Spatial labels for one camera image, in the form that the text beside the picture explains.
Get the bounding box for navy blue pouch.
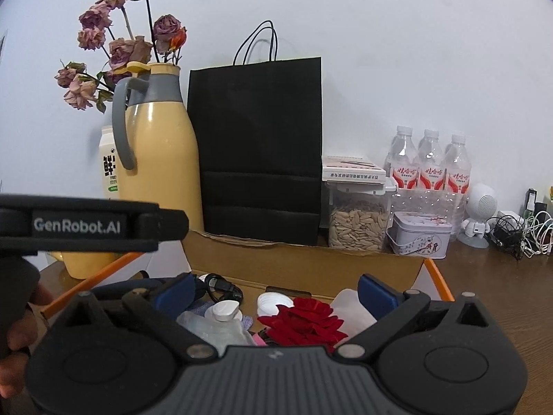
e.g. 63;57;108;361
90;277;205;310

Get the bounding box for translucent white plastic container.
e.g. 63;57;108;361
332;289;377;334

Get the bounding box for tangle of charger cables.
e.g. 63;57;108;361
488;210;553;261

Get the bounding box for red artificial rose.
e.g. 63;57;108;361
258;297;349;352

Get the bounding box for black cable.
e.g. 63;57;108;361
203;273;244;302

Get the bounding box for yellow thermos jug grey handle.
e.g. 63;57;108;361
112;61;205;280

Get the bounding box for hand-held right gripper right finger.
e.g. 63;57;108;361
332;274;491;359

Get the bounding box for flat white box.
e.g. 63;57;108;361
322;156;386;183

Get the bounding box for white robot figurine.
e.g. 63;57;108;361
458;183;498;250

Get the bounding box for white milk carton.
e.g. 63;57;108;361
100;125;124;202

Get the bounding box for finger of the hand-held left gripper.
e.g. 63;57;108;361
130;208;189;245

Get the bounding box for dried pink rose bouquet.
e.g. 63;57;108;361
54;0;188;114

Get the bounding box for pale printed tin box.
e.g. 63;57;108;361
386;212;453;260

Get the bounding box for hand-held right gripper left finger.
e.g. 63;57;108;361
65;273;219;359

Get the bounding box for clear container of seeds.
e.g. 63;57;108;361
326;181;397;252

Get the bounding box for clear bottle white cap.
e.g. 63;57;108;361
176;299;259;357

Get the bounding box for person's left hand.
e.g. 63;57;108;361
0;284;55;400

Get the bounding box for black paper bag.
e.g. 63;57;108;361
187;21;323;246

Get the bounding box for red cardboard box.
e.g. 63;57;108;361
39;229;455;351

